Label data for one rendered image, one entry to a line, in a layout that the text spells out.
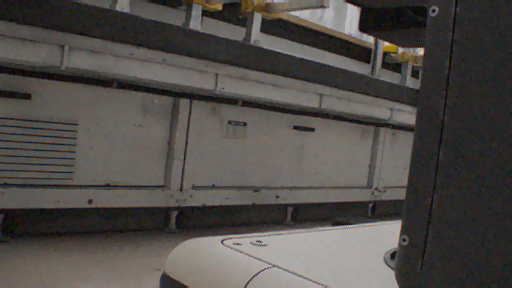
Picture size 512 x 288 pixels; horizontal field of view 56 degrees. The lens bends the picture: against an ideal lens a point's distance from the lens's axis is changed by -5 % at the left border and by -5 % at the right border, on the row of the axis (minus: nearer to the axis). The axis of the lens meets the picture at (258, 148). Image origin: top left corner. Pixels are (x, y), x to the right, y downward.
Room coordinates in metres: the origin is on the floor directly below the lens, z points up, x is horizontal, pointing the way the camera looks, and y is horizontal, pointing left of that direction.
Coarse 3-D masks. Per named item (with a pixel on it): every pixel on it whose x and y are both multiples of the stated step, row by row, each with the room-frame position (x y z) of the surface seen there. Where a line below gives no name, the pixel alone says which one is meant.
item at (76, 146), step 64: (0, 64) 1.37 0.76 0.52; (384, 64) 2.64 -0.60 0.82; (0, 128) 1.41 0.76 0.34; (64, 128) 1.55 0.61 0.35; (128, 128) 1.71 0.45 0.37; (192, 128) 1.85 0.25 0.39; (256, 128) 2.11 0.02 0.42; (320, 128) 2.38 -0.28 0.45; (384, 128) 2.69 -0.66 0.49; (0, 192) 1.40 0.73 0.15; (64, 192) 1.53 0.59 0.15; (128, 192) 1.69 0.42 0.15; (256, 192) 2.09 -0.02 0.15; (320, 192) 2.37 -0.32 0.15; (384, 192) 2.75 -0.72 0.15
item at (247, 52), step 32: (0, 0) 1.14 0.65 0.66; (32, 0) 1.20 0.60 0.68; (64, 0) 1.25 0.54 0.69; (96, 32) 1.32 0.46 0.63; (128, 32) 1.38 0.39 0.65; (160, 32) 1.45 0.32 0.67; (192, 32) 1.53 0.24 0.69; (256, 64) 1.71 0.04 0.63; (288, 64) 1.82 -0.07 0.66; (320, 64) 1.93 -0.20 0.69; (384, 96) 2.25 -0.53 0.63; (416, 96) 2.43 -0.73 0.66
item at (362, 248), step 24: (192, 240) 0.66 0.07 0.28; (216, 240) 0.67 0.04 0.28; (240, 240) 0.68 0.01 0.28; (264, 240) 0.70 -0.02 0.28; (288, 240) 0.72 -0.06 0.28; (312, 240) 0.74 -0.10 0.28; (336, 240) 0.76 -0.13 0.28; (360, 240) 0.77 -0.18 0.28; (384, 240) 0.79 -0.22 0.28; (168, 264) 0.65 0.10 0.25; (192, 264) 0.61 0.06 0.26; (216, 264) 0.60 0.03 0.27; (240, 264) 0.58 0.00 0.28; (264, 264) 0.58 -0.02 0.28; (288, 264) 0.59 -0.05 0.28; (312, 264) 0.60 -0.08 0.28; (336, 264) 0.62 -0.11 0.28; (360, 264) 0.63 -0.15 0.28; (384, 264) 0.64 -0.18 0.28
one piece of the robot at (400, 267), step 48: (432, 0) 0.45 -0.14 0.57; (480, 0) 0.41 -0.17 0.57; (432, 48) 0.44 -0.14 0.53; (480, 48) 0.41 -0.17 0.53; (432, 96) 0.44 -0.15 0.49; (480, 96) 0.40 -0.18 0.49; (432, 144) 0.43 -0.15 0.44; (480, 144) 0.40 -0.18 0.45; (432, 192) 0.43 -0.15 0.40; (480, 192) 0.40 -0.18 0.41; (432, 240) 0.42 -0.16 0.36; (480, 240) 0.39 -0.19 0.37
